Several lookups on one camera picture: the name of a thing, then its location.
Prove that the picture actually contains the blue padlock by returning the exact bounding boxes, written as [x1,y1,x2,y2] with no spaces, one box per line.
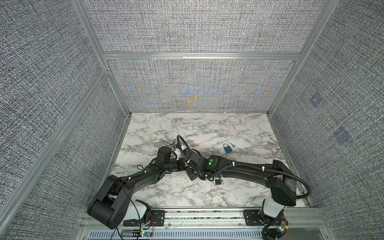
[223,143,233,154]

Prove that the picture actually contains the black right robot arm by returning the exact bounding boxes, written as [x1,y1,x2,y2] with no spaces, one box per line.
[180,151,299,219]

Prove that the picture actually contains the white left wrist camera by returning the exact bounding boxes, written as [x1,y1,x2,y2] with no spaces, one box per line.
[174,145,183,160]

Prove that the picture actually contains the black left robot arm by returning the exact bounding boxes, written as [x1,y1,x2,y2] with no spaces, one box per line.
[87,147,186,230]

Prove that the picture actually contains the black corrugated cable conduit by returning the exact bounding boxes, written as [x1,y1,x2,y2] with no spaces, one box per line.
[176,134,312,199]

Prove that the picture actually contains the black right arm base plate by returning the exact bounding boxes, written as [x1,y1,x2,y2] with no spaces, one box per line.
[243,209,288,229]

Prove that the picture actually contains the aluminium front frame rail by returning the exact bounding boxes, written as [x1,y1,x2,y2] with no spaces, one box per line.
[75,207,337,240]

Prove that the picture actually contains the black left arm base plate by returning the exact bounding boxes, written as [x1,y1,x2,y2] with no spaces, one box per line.
[123,210,165,228]

